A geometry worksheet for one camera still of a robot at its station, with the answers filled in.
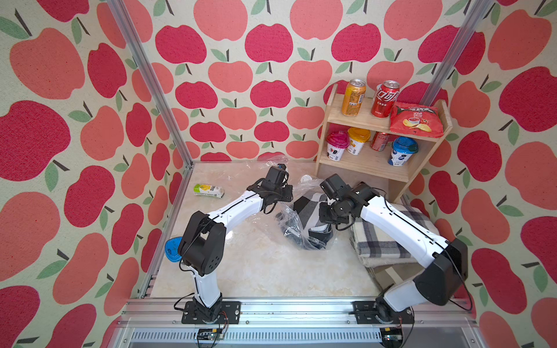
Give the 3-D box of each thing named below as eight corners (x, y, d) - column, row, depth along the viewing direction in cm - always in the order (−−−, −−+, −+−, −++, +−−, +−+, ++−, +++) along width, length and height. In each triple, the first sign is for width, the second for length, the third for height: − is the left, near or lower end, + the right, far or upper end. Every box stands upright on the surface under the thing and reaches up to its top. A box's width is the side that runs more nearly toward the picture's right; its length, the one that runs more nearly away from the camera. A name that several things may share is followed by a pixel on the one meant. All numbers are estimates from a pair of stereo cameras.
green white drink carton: (194, 195, 109) (191, 189, 105) (197, 188, 112) (195, 183, 108) (222, 198, 107) (220, 193, 104) (224, 192, 110) (223, 186, 107)
